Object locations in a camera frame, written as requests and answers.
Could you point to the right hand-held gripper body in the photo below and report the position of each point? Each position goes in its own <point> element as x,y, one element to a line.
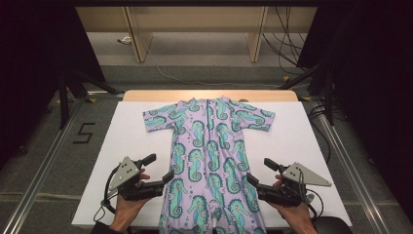
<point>292,191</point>

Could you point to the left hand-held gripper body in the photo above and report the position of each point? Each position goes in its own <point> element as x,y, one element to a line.
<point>130,175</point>

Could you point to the purple seahorse print baby romper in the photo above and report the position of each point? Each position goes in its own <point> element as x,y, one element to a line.
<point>207,156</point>

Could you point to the person's right hand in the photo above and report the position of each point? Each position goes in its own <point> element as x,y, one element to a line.
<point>300,217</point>

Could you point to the person's left hand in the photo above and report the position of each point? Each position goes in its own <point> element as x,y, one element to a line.
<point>126,211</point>

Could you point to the black chair seat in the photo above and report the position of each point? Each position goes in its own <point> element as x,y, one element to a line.
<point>334,226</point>

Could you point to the round brown table cap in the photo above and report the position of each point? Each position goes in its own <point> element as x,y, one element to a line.
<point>243,100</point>

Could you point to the light wooden table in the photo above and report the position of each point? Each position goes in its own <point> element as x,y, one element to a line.
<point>195,95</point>

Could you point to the black metal stand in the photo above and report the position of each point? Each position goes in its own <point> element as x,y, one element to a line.
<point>329,97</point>
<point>64,104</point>

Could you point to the small white plug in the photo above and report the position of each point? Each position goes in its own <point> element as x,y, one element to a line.
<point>126,40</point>

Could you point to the beige wooden desk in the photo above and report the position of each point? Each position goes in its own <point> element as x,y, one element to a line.
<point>195,19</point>

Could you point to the black curtain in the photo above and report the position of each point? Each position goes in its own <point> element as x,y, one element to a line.
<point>26,48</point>
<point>383,65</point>

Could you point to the long metal floor rail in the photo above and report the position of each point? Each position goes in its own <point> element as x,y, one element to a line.
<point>350,172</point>
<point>41,172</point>

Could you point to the black overhead frame bar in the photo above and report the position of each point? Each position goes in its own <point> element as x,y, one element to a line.
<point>195,3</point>

